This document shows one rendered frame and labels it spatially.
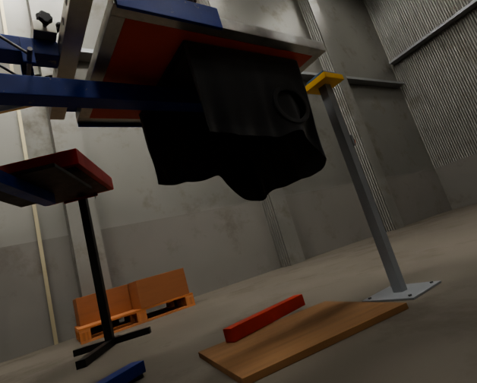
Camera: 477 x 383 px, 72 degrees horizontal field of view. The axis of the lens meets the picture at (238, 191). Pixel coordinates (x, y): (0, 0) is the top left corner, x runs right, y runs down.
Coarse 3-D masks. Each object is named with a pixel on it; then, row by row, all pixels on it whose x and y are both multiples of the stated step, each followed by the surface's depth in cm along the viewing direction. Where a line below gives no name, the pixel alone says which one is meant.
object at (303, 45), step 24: (120, 24) 84; (168, 24) 89; (192, 24) 91; (240, 24) 101; (96, 48) 92; (288, 48) 115; (312, 48) 120; (96, 72) 99; (96, 120) 125; (120, 120) 130
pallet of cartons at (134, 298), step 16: (176, 272) 321; (112, 288) 323; (128, 288) 329; (144, 288) 302; (160, 288) 309; (176, 288) 316; (80, 304) 305; (96, 304) 312; (112, 304) 319; (128, 304) 326; (144, 304) 297; (160, 304) 304; (176, 304) 341; (192, 304) 318; (80, 320) 301; (96, 320) 308; (112, 320) 282; (128, 320) 343; (144, 320) 294; (80, 336) 267; (96, 336) 279
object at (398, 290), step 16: (320, 80) 141; (336, 80) 144; (336, 112) 142; (336, 128) 142; (352, 144) 141; (352, 160) 137; (352, 176) 138; (368, 192) 136; (368, 208) 134; (368, 224) 135; (384, 240) 131; (384, 256) 131; (400, 272) 130; (400, 288) 127; (416, 288) 126
